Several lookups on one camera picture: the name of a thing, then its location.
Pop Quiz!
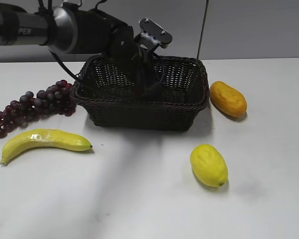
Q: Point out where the orange mango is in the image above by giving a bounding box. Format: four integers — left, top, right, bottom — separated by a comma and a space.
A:
210, 81, 247, 118

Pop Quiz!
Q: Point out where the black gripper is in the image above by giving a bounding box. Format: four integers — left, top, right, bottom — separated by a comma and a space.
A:
104, 21, 160, 96

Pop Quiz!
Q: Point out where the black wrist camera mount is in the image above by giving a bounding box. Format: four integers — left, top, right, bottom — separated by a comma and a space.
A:
135, 18, 172, 49

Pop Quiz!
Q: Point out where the dark red grape bunch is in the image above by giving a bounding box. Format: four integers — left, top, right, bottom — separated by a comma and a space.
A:
0, 80, 76, 138

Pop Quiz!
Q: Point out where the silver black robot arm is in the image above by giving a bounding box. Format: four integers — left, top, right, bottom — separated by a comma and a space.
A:
0, 0, 162, 96

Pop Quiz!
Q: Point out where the black wicker basket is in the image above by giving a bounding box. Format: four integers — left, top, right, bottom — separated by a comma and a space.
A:
71, 55, 209, 131

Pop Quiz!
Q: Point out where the yellow lemon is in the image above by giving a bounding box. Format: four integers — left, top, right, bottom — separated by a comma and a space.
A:
190, 144, 228, 188

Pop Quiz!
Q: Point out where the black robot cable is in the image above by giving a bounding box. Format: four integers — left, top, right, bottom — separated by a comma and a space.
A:
49, 48, 82, 79

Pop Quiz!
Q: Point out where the yellow banana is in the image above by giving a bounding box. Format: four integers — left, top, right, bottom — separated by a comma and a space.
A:
0, 129, 93, 166

